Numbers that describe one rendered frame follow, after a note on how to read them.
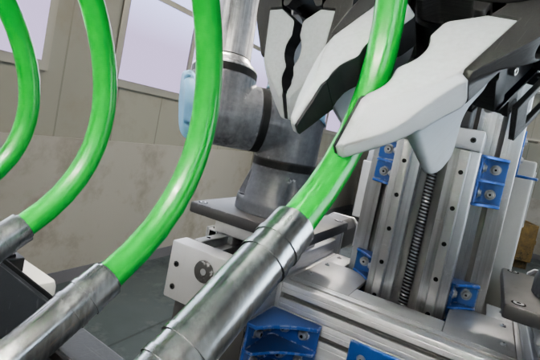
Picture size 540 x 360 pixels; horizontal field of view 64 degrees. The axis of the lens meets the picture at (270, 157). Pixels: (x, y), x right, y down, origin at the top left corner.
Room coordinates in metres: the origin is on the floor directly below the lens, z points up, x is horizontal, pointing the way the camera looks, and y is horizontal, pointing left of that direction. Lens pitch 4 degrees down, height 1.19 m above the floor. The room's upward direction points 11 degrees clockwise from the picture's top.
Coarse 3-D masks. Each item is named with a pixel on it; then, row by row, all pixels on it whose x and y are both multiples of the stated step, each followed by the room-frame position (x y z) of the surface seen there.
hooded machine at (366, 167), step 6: (372, 150) 6.71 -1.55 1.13; (372, 156) 6.69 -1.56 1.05; (366, 162) 6.66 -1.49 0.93; (366, 168) 6.65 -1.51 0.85; (366, 174) 6.64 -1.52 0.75; (360, 180) 6.67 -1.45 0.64; (366, 180) 6.63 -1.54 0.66; (360, 186) 6.66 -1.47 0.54; (360, 192) 6.66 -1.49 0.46; (360, 198) 6.65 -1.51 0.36; (354, 204) 6.68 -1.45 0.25; (360, 204) 6.64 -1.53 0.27; (354, 210) 6.67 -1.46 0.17; (360, 210) 6.63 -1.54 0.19; (354, 216) 6.68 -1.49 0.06
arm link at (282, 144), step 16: (272, 112) 0.72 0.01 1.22; (272, 128) 0.72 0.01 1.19; (288, 128) 0.73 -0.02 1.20; (320, 128) 0.76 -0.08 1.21; (256, 144) 0.73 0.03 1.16; (272, 144) 0.74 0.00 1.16; (288, 144) 0.73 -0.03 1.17; (304, 144) 0.74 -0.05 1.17; (320, 144) 0.78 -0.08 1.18; (288, 160) 0.73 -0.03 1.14; (304, 160) 0.74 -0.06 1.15
